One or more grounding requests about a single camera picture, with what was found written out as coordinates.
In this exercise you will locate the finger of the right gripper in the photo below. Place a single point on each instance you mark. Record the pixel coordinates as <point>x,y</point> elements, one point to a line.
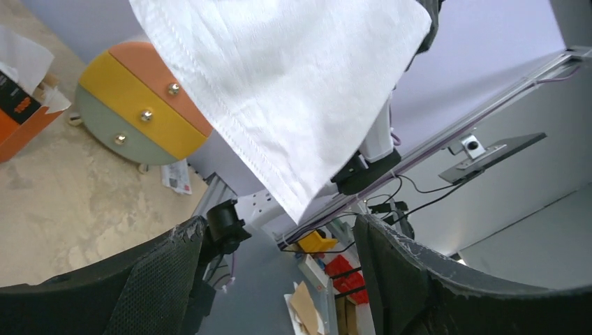
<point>433,8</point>

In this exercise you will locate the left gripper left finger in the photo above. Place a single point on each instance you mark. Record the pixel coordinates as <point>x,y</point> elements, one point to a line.
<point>147,289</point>

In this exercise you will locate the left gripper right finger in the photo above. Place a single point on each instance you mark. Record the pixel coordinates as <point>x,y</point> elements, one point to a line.
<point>415,290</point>

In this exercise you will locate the white paper coffee filter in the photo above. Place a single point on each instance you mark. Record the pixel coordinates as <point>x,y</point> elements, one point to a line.
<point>286,88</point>

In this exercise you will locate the orange filter paper box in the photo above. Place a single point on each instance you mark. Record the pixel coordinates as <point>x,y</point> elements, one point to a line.
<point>30,98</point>

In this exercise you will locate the white paper card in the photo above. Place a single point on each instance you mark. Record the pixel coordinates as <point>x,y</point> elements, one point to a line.
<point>176,176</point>

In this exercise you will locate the white cylinder drum orange lid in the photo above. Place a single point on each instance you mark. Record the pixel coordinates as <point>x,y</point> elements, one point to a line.
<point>129,100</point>

